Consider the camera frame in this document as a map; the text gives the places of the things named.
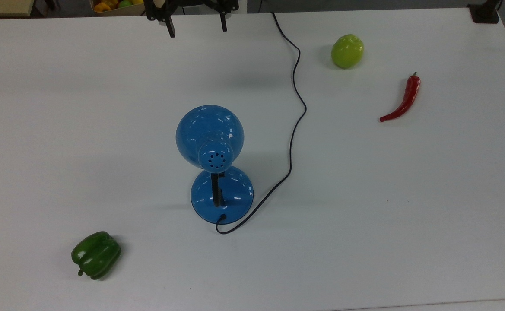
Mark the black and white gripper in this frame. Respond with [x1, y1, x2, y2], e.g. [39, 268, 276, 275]
[143, 0, 239, 38]

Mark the blue desk lamp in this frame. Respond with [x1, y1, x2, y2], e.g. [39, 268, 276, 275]
[175, 105, 254, 225]

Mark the cardboard box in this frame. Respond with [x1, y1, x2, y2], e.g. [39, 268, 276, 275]
[90, 0, 167, 17]

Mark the green apple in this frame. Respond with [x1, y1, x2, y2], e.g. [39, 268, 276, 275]
[331, 34, 364, 69]

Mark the light wooden board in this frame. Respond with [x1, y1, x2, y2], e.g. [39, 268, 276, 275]
[0, 0, 35, 17]

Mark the red chili pepper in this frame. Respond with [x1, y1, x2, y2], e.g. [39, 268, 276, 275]
[379, 72, 421, 123]

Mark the green bell pepper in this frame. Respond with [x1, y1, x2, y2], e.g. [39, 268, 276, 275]
[71, 231, 122, 280]

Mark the black table clamp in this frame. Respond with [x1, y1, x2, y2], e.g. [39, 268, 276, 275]
[468, 0, 503, 24]

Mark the black lamp power cable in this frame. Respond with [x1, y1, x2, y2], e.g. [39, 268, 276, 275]
[216, 12, 308, 235]

